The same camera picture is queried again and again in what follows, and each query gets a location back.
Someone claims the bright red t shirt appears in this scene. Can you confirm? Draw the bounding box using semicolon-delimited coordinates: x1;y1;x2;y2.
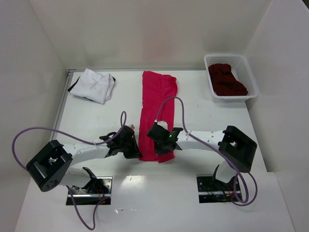
138;71;178;163

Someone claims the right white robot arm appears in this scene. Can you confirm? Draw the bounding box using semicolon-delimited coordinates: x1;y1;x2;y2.
147;122;257;184

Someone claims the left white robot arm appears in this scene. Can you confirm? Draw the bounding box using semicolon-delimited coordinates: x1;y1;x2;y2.
26;126;142;193

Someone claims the white folded t shirt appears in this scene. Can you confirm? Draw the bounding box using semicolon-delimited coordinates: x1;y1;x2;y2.
68;69;116;104

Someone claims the dark red t shirt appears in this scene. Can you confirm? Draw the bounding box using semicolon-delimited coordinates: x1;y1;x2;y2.
208;63;248;96

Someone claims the white plastic basket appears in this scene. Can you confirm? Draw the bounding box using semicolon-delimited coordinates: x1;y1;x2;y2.
204;54;258;103

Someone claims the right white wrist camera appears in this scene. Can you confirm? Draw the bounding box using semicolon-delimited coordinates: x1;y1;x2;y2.
155;121;168;131

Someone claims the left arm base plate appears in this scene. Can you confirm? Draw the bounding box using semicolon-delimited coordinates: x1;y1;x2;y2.
70;177;112;205

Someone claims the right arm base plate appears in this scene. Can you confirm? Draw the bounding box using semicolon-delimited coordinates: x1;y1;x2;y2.
197;175;235;203

